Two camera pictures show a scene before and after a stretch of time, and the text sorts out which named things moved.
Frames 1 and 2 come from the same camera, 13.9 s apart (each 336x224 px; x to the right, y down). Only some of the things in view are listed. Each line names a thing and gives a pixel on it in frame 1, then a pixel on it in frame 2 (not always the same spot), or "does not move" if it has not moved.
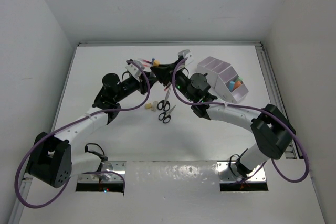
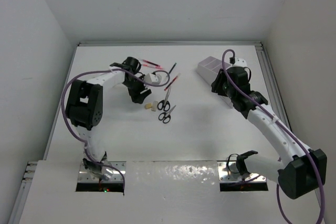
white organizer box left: [212, 67] does not move
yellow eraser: [148, 106] does not move
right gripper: [164, 74] -> [217, 84]
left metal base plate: [118, 167] does not move
